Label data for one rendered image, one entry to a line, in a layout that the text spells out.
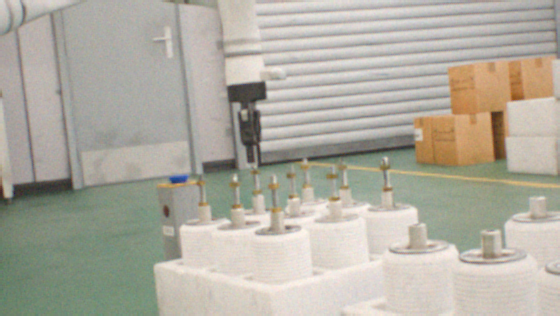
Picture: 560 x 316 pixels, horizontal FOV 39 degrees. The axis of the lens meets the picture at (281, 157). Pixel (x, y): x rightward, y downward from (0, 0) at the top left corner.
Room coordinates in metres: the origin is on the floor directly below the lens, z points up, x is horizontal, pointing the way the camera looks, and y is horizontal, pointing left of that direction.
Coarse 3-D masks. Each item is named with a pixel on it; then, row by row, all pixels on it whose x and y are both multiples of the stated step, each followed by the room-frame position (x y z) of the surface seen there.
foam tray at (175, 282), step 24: (168, 264) 1.45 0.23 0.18; (360, 264) 1.28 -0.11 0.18; (168, 288) 1.42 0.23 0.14; (192, 288) 1.35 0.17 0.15; (216, 288) 1.28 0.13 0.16; (240, 288) 1.22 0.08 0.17; (264, 288) 1.17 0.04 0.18; (288, 288) 1.17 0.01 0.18; (312, 288) 1.19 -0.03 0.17; (336, 288) 1.22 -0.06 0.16; (360, 288) 1.24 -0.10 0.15; (384, 288) 1.27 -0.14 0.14; (168, 312) 1.43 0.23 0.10; (192, 312) 1.36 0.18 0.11; (216, 312) 1.29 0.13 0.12; (240, 312) 1.22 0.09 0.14; (264, 312) 1.16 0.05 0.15; (288, 312) 1.16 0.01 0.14; (312, 312) 1.19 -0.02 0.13; (336, 312) 1.21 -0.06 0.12
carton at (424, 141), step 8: (416, 120) 5.26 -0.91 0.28; (424, 120) 5.15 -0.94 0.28; (416, 128) 5.27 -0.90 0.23; (424, 128) 5.16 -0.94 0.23; (432, 128) 5.08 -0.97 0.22; (416, 136) 5.27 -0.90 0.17; (424, 136) 5.17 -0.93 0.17; (432, 136) 5.08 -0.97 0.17; (416, 144) 5.29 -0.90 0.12; (424, 144) 5.18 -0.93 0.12; (432, 144) 5.08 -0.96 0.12; (416, 152) 5.29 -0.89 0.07; (424, 152) 5.18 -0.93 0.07; (432, 152) 5.08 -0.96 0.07; (416, 160) 5.30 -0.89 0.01; (424, 160) 5.19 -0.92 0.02; (432, 160) 5.09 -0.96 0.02
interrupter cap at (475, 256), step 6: (462, 252) 0.92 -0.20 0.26; (468, 252) 0.92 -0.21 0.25; (474, 252) 0.92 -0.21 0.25; (480, 252) 0.92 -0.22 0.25; (504, 252) 0.91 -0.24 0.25; (510, 252) 0.90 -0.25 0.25; (516, 252) 0.90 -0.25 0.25; (522, 252) 0.89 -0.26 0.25; (462, 258) 0.89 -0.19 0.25; (468, 258) 0.89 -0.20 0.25; (474, 258) 0.89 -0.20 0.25; (480, 258) 0.90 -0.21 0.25; (504, 258) 0.87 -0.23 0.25; (510, 258) 0.86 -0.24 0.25; (516, 258) 0.87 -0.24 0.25; (522, 258) 0.87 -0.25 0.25
